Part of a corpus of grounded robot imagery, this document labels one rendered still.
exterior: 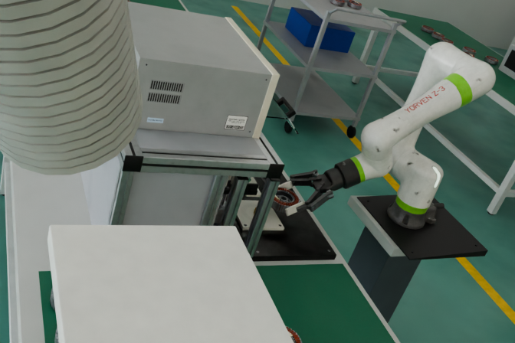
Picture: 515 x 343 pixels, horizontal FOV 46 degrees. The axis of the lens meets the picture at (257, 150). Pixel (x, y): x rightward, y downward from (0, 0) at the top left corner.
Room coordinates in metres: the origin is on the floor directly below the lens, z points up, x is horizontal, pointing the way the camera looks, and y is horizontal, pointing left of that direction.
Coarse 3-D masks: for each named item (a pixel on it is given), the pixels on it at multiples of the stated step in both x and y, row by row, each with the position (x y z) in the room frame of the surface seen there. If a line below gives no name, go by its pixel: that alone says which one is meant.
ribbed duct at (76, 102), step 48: (0, 0) 0.39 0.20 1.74; (48, 0) 0.40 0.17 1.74; (96, 0) 0.44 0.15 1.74; (0, 48) 0.41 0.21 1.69; (48, 48) 0.42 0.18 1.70; (96, 48) 0.46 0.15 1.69; (0, 96) 0.44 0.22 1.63; (48, 96) 0.45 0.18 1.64; (96, 96) 0.48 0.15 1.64; (0, 144) 0.50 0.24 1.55; (48, 144) 0.48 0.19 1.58; (96, 144) 0.51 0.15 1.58
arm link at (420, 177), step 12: (408, 156) 2.08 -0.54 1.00; (420, 156) 2.08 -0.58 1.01; (396, 168) 2.07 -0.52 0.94; (408, 168) 2.03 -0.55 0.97; (420, 168) 2.00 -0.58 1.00; (432, 168) 2.02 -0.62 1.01; (408, 180) 2.01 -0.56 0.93; (420, 180) 1.99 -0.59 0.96; (432, 180) 1.99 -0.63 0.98; (408, 192) 2.00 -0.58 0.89; (420, 192) 1.99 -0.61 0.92; (432, 192) 2.00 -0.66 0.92; (408, 204) 1.99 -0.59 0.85; (420, 204) 1.99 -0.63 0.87
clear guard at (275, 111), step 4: (272, 100) 2.01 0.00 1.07; (272, 104) 1.98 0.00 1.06; (276, 104) 1.99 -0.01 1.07; (272, 108) 1.94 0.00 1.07; (276, 108) 1.95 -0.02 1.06; (280, 108) 1.97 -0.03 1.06; (268, 112) 1.90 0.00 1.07; (272, 112) 1.91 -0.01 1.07; (276, 112) 1.92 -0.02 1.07; (280, 112) 1.93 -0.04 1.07; (268, 116) 1.87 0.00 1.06; (272, 116) 1.87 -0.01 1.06; (276, 116) 1.88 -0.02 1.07; (280, 116) 1.90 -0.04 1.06; (284, 116) 1.91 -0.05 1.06; (288, 120) 1.93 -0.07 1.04; (292, 124) 1.92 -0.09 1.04
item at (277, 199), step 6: (282, 192) 1.78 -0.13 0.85; (288, 192) 1.79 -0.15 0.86; (276, 198) 1.72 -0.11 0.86; (282, 198) 1.76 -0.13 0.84; (288, 198) 1.78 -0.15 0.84; (294, 198) 1.76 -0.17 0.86; (276, 204) 1.70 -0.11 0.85; (282, 204) 1.70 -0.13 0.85; (288, 204) 1.71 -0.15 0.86; (276, 210) 1.70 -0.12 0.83; (282, 210) 1.70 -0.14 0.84
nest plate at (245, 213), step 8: (240, 208) 1.71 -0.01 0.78; (248, 208) 1.73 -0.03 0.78; (272, 208) 1.78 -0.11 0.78; (240, 216) 1.67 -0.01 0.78; (248, 216) 1.68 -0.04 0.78; (272, 216) 1.73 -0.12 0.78; (240, 224) 1.63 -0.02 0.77; (248, 224) 1.64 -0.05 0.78; (264, 224) 1.67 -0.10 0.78; (272, 224) 1.68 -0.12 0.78; (280, 224) 1.70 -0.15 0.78
